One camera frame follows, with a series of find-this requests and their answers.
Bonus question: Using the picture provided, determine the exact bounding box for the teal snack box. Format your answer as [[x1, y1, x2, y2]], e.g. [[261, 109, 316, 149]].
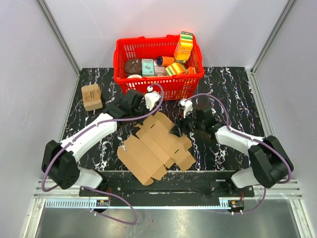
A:
[[141, 59, 155, 77]]

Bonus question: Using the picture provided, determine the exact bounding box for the brown cardboard box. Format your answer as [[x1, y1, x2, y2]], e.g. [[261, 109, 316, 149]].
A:
[[117, 112, 196, 186]]

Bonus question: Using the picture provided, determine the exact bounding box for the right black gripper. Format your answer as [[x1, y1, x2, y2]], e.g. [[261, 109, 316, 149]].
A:
[[169, 109, 205, 138]]

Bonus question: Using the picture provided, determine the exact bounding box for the small orange packet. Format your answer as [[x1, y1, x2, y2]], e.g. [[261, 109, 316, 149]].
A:
[[184, 66, 196, 74]]

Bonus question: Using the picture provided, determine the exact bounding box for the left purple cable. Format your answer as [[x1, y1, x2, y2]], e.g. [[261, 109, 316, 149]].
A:
[[41, 83, 164, 225]]

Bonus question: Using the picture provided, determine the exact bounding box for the orange blue can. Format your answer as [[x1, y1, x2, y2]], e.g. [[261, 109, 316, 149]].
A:
[[156, 56, 175, 67]]

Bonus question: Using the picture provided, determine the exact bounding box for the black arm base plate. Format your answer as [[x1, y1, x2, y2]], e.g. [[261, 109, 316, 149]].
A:
[[97, 171, 255, 202]]

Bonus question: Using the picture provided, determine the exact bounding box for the yellow green sponge pack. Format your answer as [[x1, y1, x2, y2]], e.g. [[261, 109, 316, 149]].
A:
[[165, 62, 186, 76]]

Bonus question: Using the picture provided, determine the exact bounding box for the purple cable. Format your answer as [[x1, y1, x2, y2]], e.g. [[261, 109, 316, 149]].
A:
[[41, 83, 164, 225], [182, 93, 293, 215]]

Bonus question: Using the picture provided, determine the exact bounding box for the brown round chocolate cake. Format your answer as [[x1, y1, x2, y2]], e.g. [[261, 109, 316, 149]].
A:
[[124, 58, 142, 76]]

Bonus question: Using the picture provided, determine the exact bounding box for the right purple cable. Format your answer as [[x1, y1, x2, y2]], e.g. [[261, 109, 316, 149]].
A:
[[182, 93, 293, 215]]

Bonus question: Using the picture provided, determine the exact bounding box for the red plastic shopping basket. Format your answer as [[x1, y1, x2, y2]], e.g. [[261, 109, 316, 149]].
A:
[[113, 31, 205, 100]]

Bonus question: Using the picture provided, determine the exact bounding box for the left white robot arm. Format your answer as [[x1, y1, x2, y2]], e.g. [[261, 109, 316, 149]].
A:
[[42, 89, 160, 196]]

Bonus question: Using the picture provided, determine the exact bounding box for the tall orange yellow carton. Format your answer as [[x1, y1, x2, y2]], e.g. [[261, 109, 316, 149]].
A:
[[173, 31, 194, 63]]

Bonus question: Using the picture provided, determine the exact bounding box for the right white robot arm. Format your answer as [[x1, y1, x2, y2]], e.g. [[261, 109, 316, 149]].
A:
[[169, 109, 294, 196]]

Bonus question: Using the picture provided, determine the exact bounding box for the small folded cardboard box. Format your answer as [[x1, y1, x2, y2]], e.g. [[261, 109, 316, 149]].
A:
[[81, 84, 103, 112]]

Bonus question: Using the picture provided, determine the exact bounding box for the pink white snack box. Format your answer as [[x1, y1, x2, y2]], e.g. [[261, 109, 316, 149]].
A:
[[154, 60, 166, 77]]

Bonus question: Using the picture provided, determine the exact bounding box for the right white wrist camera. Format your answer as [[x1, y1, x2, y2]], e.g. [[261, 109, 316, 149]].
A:
[[179, 99, 193, 118]]

